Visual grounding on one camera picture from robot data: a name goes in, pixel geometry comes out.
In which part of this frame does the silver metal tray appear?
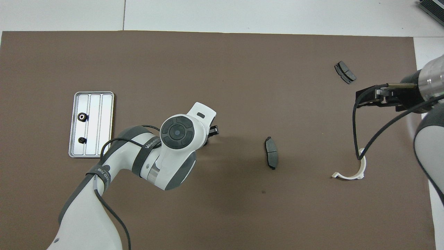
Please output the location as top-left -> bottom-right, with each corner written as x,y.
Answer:
68,91 -> 115,158

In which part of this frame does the brown table mat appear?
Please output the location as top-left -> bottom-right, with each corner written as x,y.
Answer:
0,31 -> 437,250

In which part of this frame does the white curved plastic bracket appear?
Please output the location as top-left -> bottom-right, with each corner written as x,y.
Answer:
331,148 -> 367,180

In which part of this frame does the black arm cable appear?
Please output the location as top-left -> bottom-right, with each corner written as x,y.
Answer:
352,83 -> 444,161
93,124 -> 162,250

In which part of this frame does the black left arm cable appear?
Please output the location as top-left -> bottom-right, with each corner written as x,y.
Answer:
93,124 -> 162,250

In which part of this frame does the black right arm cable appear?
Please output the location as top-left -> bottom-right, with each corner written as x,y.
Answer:
352,83 -> 444,161

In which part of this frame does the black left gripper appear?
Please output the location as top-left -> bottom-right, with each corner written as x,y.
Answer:
200,125 -> 220,146

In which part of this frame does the short grey brake pad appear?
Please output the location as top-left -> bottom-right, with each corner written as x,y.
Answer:
334,61 -> 357,85

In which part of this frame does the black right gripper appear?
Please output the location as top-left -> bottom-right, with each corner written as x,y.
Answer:
355,70 -> 429,114

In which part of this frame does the long grey brake pad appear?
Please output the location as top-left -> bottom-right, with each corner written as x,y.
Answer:
264,136 -> 279,170

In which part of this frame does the black ribbed metal device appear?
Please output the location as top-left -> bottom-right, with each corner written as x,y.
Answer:
418,0 -> 444,18

